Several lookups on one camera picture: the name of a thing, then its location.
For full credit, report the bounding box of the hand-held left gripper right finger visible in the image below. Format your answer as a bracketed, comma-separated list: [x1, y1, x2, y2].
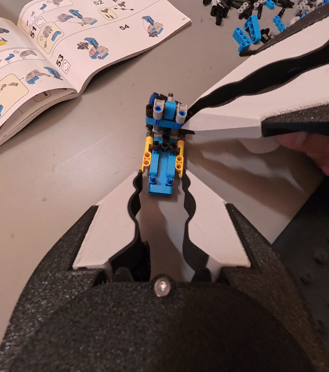
[181, 170, 251, 281]

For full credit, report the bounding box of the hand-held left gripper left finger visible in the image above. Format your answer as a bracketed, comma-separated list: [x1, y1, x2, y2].
[72, 170, 151, 280]

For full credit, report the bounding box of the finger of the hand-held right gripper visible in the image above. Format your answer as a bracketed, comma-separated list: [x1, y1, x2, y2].
[187, 13, 329, 116]
[181, 64, 329, 139]

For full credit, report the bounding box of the blue tracked toy assembly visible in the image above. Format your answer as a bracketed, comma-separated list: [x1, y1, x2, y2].
[145, 92, 196, 143]

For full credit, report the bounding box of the blue-yellow brick assembly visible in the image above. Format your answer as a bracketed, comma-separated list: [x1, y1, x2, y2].
[147, 139, 182, 196]

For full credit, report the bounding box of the grey desk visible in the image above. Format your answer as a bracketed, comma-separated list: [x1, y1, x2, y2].
[0, 0, 327, 364]

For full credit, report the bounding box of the person's right hand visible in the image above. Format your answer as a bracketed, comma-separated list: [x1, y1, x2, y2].
[275, 48, 329, 177]

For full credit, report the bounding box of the pile of small building pieces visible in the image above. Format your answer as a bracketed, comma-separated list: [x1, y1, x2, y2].
[202, 0, 329, 57]

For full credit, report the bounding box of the black perforated panel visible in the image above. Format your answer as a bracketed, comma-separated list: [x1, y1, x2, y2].
[271, 174, 329, 372]

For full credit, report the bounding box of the open instruction booklet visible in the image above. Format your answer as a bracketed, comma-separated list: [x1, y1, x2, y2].
[0, 0, 192, 160]

